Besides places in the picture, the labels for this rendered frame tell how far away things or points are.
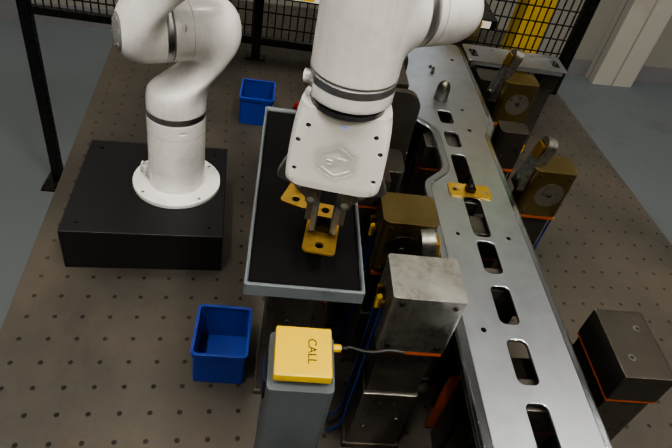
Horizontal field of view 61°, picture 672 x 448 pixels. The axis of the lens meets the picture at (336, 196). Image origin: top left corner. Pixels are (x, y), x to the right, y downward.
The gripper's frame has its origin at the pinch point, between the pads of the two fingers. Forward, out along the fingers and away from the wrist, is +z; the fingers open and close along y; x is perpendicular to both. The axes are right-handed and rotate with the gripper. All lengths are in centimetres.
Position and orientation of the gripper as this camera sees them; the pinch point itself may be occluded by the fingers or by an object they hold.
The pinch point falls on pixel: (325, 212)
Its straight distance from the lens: 65.2
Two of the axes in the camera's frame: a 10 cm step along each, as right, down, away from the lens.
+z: -1.6, 7.5, 6.5
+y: 9.8, 1.9, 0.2
